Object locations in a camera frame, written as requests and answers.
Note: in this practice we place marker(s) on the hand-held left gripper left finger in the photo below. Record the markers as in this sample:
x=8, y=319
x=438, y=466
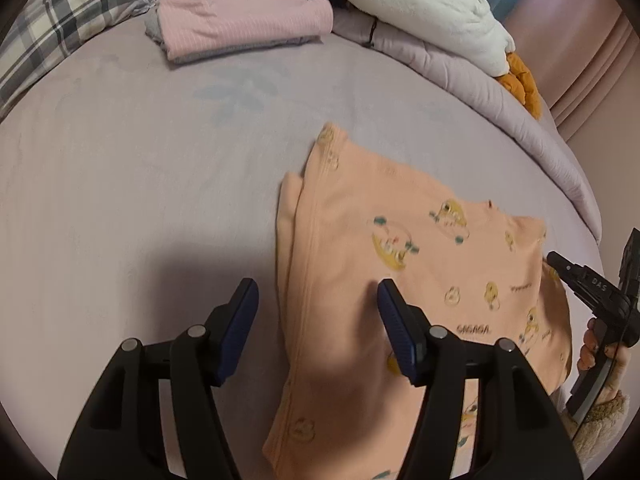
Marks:
x=237, y=325

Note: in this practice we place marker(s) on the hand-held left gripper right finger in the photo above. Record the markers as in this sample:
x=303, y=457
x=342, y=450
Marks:
x=397, y=325

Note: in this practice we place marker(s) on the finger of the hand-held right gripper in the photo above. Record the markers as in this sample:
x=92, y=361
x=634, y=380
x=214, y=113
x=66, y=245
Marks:
x=562, y=264

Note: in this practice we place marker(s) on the orange bear print pajama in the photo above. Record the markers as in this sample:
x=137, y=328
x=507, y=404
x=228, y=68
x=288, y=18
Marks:
x=360, y=240

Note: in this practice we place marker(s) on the person's right forearm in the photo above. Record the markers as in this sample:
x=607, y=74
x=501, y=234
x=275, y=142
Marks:
x=600, y=430

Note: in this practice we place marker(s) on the person's right hand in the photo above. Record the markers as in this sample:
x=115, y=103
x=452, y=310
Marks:
x=586, y=355

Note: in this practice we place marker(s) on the lilac quilt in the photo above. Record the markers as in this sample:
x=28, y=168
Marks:
x=450, y=75

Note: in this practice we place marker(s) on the white goose plush toy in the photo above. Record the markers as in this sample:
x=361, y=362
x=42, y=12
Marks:
x=415, y=5

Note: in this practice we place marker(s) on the pink folded garment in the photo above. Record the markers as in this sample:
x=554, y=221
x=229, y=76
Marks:
x=240, y=10

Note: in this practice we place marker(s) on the plaid pillow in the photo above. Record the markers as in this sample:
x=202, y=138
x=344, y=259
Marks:
x=65, y=25

